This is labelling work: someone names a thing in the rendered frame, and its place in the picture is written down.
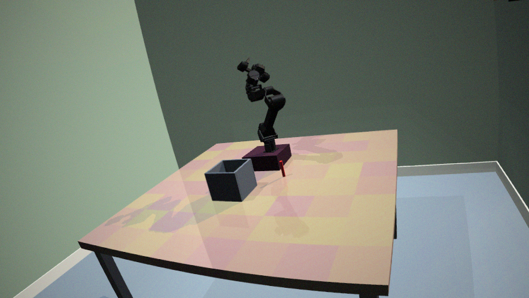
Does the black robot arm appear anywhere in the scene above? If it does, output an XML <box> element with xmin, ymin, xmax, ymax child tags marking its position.
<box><xmin>245</xmin><ymin>63</ymin><xmax>286</xmax><ymax>153</ymax></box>

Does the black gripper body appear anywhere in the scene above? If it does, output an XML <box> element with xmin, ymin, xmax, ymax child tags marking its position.
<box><xmin>237</xmin><ymin>61</ymin><xmax>270</xmax><ymax>83</ymax></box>

